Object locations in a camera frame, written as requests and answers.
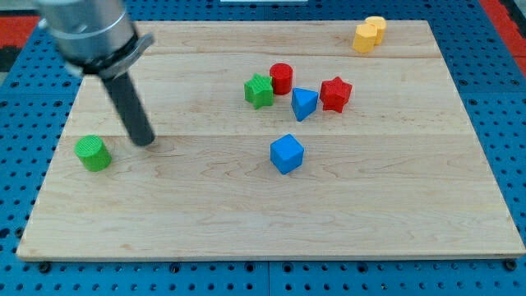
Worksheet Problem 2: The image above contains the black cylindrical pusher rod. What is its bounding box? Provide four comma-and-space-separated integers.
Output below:
103, 72, 155, 146

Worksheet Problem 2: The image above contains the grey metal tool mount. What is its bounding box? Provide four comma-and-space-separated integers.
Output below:
65, 33, 155, 79

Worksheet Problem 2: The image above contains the green cylinder block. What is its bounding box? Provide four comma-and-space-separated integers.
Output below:
74, 135, 112, 172

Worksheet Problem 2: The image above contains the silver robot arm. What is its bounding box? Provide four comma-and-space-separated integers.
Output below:
35, 0, 155, 146

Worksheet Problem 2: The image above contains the wooden board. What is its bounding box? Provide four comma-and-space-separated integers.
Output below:
16, 21, 525, 262

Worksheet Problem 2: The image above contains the green star block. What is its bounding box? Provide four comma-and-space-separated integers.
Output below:
244, 73, 274, 109

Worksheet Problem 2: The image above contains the red cylinder block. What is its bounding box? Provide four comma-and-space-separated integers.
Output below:
269, 63, 293, 95

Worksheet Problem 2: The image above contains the blue cube block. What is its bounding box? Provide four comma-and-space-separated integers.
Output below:
270, 134, 304, 174

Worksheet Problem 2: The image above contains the blue triangle block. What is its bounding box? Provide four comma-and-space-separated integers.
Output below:
291, 88, 318, 122

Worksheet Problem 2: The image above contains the red star block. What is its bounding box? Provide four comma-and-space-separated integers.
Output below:
320, 76, 353, 113

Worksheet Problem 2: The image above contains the yellow hexagon block front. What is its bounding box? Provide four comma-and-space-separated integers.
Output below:
352, 23, 377, 53

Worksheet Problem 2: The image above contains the yellow hexagon block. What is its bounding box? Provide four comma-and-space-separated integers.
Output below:
352, 23, 377, 53
365, 16, 387, 45

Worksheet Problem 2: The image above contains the yellow hexagon block rear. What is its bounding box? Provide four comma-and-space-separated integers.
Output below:
365, 16, 387, 45

